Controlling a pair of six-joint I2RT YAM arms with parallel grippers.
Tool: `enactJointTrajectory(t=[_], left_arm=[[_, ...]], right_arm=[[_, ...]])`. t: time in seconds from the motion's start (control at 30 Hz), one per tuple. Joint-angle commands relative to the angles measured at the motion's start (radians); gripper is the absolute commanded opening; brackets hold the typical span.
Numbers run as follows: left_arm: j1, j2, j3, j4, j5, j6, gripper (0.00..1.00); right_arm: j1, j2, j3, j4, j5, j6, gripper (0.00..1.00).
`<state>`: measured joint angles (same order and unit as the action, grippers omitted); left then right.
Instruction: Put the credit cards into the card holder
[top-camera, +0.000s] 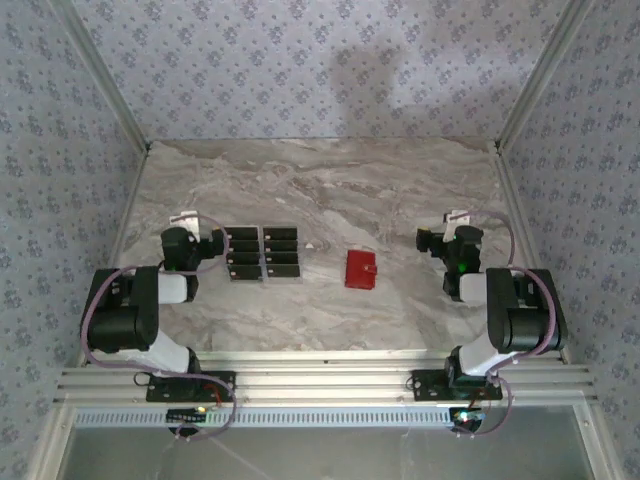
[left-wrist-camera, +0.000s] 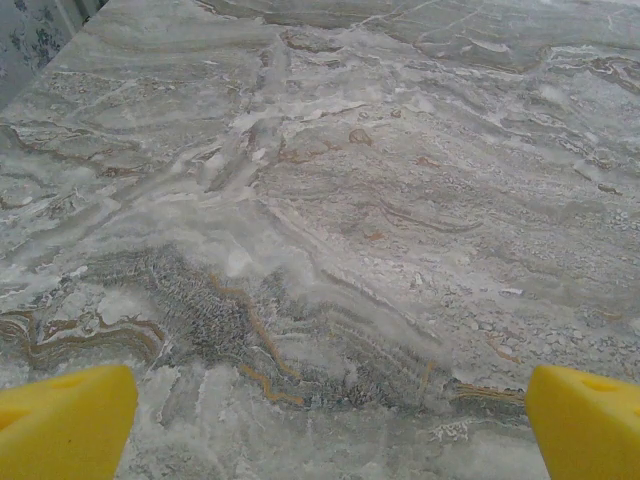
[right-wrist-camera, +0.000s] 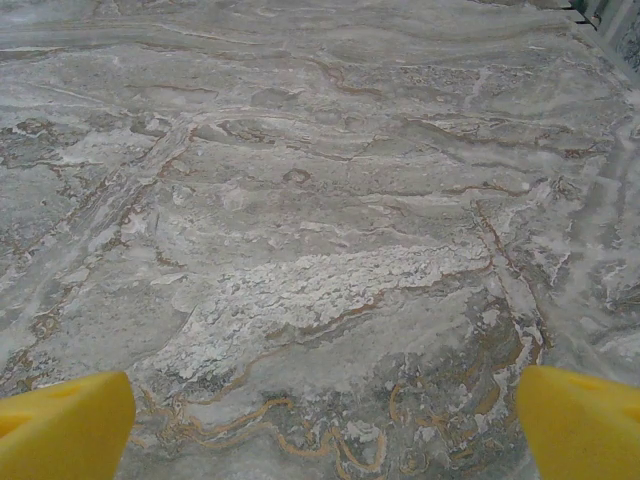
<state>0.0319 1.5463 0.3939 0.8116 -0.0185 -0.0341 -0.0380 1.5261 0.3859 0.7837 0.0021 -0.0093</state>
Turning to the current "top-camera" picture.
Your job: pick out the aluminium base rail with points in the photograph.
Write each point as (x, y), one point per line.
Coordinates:
(325, 380)

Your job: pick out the aluminium frame post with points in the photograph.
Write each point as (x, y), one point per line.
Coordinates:
(540, 75)
(105, 75)

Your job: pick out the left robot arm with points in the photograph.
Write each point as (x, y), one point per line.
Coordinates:
(120, 320)

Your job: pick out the aluminium side rail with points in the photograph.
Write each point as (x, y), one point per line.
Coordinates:
(130, 195)
(524, 225)

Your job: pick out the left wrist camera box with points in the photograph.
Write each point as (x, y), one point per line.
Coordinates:
(185, 222)

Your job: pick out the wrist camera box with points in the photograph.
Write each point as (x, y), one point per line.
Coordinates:
(457, 218)
(185, 222)

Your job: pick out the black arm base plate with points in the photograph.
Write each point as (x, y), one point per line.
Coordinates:
(425, 385)
(220, 382)

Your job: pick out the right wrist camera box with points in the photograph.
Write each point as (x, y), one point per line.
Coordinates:
(457, 218)

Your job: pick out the red leather card holder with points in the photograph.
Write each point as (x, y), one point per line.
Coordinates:
(357, 272)

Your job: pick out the small circuit board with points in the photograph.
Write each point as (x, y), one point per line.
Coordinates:
(185, 415)
(467, 417)

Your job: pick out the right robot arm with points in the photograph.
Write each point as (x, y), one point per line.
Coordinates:
(530, 325)

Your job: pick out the grey translucent panel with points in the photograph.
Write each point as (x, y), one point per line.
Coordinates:
(325, 455)

